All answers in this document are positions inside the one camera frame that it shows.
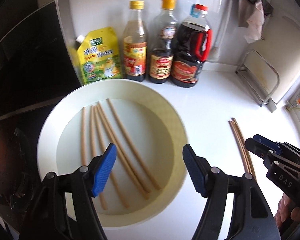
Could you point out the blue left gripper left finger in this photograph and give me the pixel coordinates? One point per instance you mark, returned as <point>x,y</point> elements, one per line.
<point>101,167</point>

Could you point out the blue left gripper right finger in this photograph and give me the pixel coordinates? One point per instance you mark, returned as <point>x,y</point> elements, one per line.
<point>198,169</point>

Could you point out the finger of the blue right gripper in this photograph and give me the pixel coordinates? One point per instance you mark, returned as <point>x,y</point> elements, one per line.
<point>273,145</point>
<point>258,149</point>

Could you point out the person's right hand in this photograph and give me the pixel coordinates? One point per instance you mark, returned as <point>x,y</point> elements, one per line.
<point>283,211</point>

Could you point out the metal cutting board rack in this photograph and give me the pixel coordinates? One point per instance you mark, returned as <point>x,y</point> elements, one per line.
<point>260,78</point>

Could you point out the round cream tray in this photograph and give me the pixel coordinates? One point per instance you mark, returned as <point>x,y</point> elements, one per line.
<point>155,128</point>

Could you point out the cream cutting board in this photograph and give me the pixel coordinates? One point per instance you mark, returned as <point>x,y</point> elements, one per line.
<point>281,48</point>

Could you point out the black gas stove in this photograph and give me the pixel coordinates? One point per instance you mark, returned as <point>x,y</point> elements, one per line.
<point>21,133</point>

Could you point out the yellow chicken seasoning pouch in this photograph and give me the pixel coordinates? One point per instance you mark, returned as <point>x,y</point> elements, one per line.
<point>99,56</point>

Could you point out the soy sauce bottle yellow cap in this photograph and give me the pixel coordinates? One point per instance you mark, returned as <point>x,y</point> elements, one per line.
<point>164,29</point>

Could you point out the hanging crumpled cloth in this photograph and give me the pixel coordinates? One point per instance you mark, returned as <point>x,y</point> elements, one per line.
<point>255,24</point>

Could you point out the vinegar bottle yellow cap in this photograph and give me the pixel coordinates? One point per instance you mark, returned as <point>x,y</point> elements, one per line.
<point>135,43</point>

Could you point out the hanging white bottle brush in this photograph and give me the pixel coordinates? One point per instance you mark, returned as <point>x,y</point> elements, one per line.
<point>215,52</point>

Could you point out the large soy sauce jug red handle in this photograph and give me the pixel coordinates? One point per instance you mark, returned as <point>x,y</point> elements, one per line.
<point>194,39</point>

